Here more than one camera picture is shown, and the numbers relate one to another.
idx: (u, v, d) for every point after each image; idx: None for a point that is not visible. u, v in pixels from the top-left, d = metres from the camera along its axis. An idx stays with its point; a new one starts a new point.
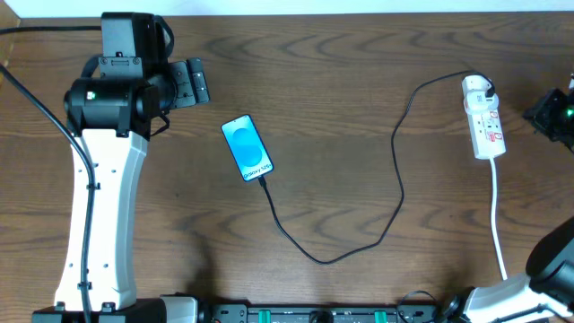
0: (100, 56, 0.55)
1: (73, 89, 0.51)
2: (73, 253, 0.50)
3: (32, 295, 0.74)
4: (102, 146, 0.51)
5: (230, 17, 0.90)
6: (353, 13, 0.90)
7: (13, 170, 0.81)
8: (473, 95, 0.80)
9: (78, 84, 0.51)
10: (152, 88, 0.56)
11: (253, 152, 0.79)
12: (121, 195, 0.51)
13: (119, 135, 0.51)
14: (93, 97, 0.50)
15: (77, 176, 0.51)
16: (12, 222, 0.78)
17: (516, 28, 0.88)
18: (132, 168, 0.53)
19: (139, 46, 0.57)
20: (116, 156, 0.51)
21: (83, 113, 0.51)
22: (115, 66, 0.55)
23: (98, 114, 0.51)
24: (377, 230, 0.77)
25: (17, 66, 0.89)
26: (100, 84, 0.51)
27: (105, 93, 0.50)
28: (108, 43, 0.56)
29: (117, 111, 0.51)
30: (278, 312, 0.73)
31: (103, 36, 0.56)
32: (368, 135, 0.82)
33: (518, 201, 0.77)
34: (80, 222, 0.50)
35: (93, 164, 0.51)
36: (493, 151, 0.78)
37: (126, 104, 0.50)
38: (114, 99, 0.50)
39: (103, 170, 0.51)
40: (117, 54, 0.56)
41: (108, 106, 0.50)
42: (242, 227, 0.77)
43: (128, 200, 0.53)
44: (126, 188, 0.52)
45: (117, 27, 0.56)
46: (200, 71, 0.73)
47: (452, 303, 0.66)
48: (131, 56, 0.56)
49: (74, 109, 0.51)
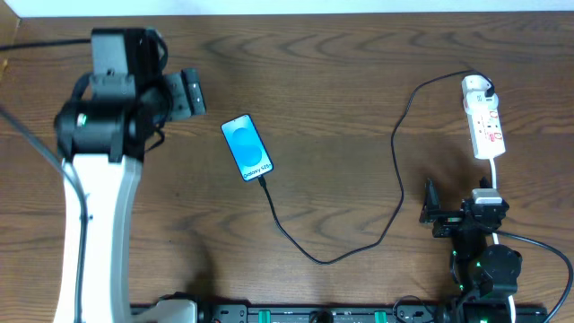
0: (91, 76, 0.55)
1: (63, 115, 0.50)
2: (67, 289, 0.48)
3: (30, 296, 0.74)
4: (93, 178, 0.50)
5: (230, 17, 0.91)
6: (354, 13, 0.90)
7: (12, 170, 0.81)
8: (472, 94, 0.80)
9: (67, 109, 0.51)
10: (145, 108, 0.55)
11: (252, 152, 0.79)
12: (115, 226, 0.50)
13: (112, 161, 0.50)
14: (83, 123, 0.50)
15: (69, 208, 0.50)
16: (10, 222, 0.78)
17: (516, 28, 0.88)
18: (126, 195, 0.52)
19: (130, 63, 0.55)
20: (108, 187, 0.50)
21: (73, 141, 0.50)
22: (107, 87, 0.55)
23: (88, 141, 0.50)
24: (377, 231, 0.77)
25: (15, 66, 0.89)
26: (90, 110, 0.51)
27: (96, 119, 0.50)
28: (100, 61, 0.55)
29: (107, 137, 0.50)
30: (278, 312, 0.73)
31: (94, 55, 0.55)
32: (368, 135, 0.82)
33: (517, 201, 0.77)
34: (73, 256, 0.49)
35: (86, 194, 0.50)
36: (493, 151, 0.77)
37: (117, 128, 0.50)
38: (104, 124, 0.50)
39: (92, 202, 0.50)
40: (109, 74, 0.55)
41: (100, 132, 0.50)
42: (241, 227, 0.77)
43: (122, 231, 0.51)
44: (120, 218, 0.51)
45: (108, 42, 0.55)
46: (195, 82, 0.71)
47: (444, 315, 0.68)
48: (123, 75, 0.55)
49: (65, 136, 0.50)
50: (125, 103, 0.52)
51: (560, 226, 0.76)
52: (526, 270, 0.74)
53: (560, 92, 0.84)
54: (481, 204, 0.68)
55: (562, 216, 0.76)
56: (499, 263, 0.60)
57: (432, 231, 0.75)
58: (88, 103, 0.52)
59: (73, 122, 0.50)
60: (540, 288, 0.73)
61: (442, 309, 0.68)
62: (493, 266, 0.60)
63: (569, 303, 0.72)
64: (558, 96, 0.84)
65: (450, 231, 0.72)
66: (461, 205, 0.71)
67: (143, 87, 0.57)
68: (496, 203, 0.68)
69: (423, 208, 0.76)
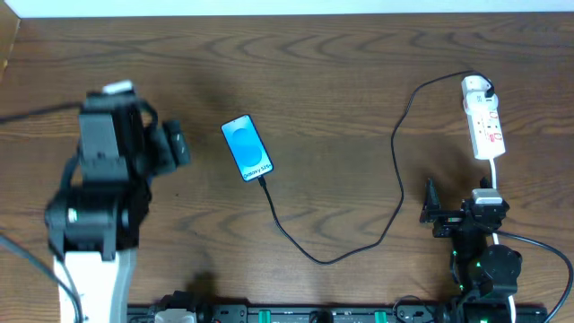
0: (81, 154, 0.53)
1: (54, 206, 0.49)
2: None
3: (30, 296, 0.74)
4: (86, 277, 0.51)
5: (230, 18, 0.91)
6: (354, 13, 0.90)
7: (12, 170, 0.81)
8: (472, 95, 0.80)
9: (58, 201, 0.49)
10: (138, 193, 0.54)
11: (253, 152, 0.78)
12: (112, 317, 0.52)
13: (104, 258, 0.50)
14: (75, 218, 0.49)
15: (66, 301, 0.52)
16: (10, 222, 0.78)
17: (516, 28, 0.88)
18: (121, 288, 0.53)
19: (122, 143, 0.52)
20: (102, 283, 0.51)
21: (65, 235, 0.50)
22: (97, 169, 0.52)
23: (82, 233, 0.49)
24: (377, 231, 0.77)
25: (15, 66, 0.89)
26: (81, 202, 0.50)
27: (88, 210, 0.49)
28: (87, 141, 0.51)
29: (100, 231, 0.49)
30: (278, 312, 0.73)
31: (82, 133, 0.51)
32: (368, 135, 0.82)
33: (517, 201, 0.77)
34: None
35: (80, 293, 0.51)
36: (493, 152, 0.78)
37: (109, 222, 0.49)
38: (95, 216, 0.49)
39: (87, 296, 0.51)
40: (99, 154, 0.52)
41: (92, 227, 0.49)
42: (242, 227, 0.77)
43: (120, 316, 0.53)
44: (117, 310, 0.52)
45: (94, 120, 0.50)
46: (179, 133, 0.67)
47: (445, 315, 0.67)
48: (113, 158, 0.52)
49: (57, 229, 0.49)
50: (117, 192, 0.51)
51: (560, 226, 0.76)
52: (526, 270, 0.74)
53: (559, 92, 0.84)
54: (481, 204, 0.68)
55: (562, 216, 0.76)
56: (499, 263, 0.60)
57: (432, 231, 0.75)
58: (80, 192, 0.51)
59: (66, 215, 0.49)
60: (540, 288, 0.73)
61: (443, 309, 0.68)
62: (493, 266, 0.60)
63: (569, 303, 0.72)
64: (558, 97, 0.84)
65: (450, 231, 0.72)
66: (461, 205, 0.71)
67: (138, 166, 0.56)
68: (496, 203, 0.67)
69: (423, 208, 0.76)
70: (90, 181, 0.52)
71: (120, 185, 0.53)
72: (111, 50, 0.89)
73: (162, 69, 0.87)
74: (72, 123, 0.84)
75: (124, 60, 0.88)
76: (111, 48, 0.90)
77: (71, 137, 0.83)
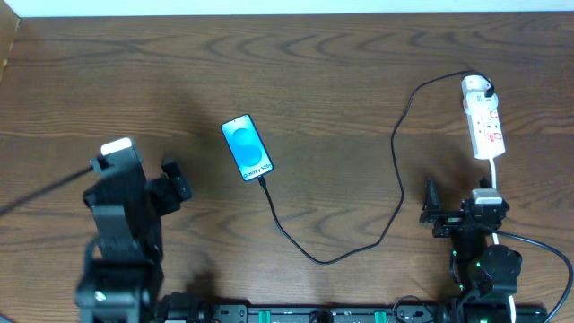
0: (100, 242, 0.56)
1: (82, 290, 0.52)
2: None
3: (30, 296, 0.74)
4: None
5: (230, 17, 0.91)
6: (354, 13, 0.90)
7: (12, 170, 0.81)
8: (472, 95, 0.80)
9: (87, 282, 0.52)
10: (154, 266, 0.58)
11: (252, 152, 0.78)
12: None
13: None
14: (102, 299, 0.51)
15: None
16: (10, 222, 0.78)
17: (516, 28, 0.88)
18: None
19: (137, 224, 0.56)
20: None
21: (93, 315, 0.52)
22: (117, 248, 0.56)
23: (108, 314, 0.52)
24: (377, 231, 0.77)
25: (15, 66, 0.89)
26: (107, 283, 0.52)
27: (115, 289, 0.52)
28: (105, 227, 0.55)
29: (125, 309, 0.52)
30: (278, 312, 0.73)
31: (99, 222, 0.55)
32: (368, 135, 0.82)
33: (517, 201, 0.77)
34: None
35: None
36: (493, 151, 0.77)
37: (134, 300, 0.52)
38: (121, 293, 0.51)
39: None
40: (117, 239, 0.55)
41: (118, 305, 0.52)
42: (242, 227, 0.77)
43: None
44: None
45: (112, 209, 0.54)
46: (185, 185, 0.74)
47: (444, 315, 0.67)
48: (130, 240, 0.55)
49: (86, 309, 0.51)
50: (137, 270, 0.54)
51: (560, 226, 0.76)
52: (526, 270, 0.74)
53: (560, 92, 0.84)
54: (481, 204, 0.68)
55: (562, 216, 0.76)
56: (499, 264, 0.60)
57: (432, 231, 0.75)
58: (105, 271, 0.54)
59: (95, 295, 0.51)
60: (540, 288, 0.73)
61: (442, 309, 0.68)
62: (494, 266, 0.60)
63: (569, 302, 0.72)
64: (558, 97, 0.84)
65: (450, 232, 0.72)
66: (461, 205, 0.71)
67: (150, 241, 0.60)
68: (496, 204, 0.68)
69: (423, 208, 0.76)
70: (108, 261, 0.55)
71: (136, 266, 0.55)
72: (111, 50, 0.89)
73: (161, 69, 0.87)
74: (72, 123, 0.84)
75: (124, 59, 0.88)
76: (111, 48, 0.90)
77: (70, 137, 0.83)
